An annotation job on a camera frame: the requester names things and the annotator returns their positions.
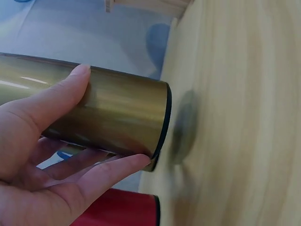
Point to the person's left hand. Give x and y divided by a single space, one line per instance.
18 146

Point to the person's left thumb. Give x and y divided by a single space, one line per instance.
63 94

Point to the person's left fingers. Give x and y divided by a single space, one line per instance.
73 164

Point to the gold cylinder with black rim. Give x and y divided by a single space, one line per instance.
122 108

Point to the red cylinder with black rim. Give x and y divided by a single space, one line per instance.
127 207

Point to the light wooden rack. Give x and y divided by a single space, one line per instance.
150 5

